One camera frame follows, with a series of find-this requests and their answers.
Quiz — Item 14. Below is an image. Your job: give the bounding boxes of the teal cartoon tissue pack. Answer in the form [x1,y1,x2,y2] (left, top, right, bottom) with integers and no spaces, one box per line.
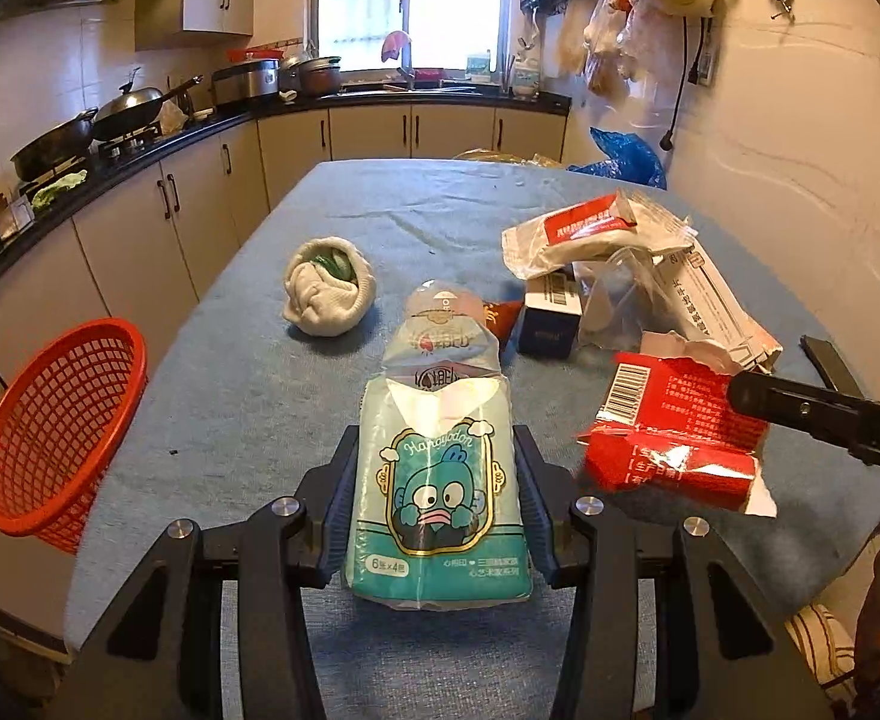
[342,280,533,611]

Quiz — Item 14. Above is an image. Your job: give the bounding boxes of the white bag with red label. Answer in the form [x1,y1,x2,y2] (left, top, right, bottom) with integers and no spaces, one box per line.
[500,190,697,281]

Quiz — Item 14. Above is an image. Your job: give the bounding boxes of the beige lower kitchen cabinets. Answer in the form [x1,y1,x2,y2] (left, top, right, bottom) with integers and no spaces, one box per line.
[0,137,565,645]

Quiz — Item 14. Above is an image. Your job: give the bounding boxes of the black wok with lid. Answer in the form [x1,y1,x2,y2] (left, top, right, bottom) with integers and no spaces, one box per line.
[92,75,202,143]

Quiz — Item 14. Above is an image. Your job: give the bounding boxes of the hanging plastic bags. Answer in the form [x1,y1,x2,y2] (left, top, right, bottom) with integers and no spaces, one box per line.
[544,0,719,103]

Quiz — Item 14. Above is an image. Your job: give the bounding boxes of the kitchen window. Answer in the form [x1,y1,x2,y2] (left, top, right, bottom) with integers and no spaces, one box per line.
[307,0,510,75]

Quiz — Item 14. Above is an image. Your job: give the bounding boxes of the blue plastic bag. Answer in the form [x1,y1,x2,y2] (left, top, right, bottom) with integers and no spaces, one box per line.
[568,127,668,190]

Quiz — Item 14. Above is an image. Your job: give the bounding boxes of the red torn snack bag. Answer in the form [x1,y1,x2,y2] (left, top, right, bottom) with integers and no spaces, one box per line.
[579,332,779,518]

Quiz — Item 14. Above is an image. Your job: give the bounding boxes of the clear plastic cup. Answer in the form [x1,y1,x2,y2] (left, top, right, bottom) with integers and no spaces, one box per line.
[573,247,681,351]

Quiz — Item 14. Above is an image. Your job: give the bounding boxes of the dark cooking pot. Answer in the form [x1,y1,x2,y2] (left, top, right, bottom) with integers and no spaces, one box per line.
[279,55,342,98]

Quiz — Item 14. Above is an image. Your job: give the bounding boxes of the blue white small box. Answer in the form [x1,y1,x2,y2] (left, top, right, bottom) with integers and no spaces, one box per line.
[516,266,582,359]

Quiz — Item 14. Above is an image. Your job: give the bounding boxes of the black hanging power cord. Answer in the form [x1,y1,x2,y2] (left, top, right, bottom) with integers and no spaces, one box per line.
[658,13,716,153]

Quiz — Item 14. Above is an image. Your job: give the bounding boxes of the black frying pan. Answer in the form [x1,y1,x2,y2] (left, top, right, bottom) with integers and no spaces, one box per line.
[10,107,98,182]

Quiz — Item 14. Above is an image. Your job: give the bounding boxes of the dark red snack bag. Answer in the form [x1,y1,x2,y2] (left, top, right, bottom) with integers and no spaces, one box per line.
[484,301,523,346]

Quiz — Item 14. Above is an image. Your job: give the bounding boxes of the black chair back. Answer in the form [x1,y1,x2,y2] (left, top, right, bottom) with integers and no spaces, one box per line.
[800,335,863,398]

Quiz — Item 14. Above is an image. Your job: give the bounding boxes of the red plastic mesh basket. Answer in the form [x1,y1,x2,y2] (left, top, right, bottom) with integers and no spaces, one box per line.
[0,319,149,554]

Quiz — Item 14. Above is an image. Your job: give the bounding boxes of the white printed paper box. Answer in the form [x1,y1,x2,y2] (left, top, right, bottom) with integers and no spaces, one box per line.
[655,242,783,371]

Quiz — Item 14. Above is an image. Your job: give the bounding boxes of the steel rice cooker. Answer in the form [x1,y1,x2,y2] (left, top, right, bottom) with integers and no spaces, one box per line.
[212,59,280,107]

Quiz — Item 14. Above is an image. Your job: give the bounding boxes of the white cloth bundle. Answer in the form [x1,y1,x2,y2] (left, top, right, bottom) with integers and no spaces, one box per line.
[282,236,376,338]

